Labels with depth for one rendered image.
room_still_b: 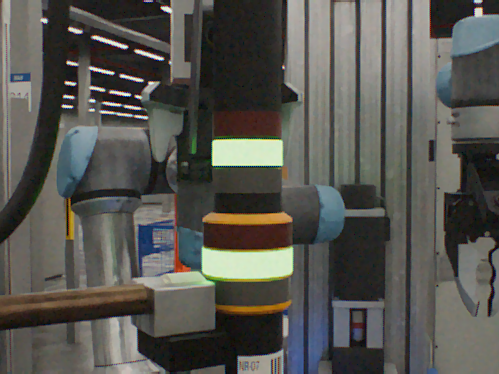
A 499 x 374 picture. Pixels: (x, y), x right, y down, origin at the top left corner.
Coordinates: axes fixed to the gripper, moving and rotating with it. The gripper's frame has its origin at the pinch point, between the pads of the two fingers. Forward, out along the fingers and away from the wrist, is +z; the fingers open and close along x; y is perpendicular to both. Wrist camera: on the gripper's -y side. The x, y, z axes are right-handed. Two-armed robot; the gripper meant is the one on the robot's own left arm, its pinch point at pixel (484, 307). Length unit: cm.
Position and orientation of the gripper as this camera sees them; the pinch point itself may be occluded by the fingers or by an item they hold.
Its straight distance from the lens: 87.5
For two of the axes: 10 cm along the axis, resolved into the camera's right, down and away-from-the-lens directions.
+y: 0.8, -0.3, 10.0
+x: -10.0, 0.0, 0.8
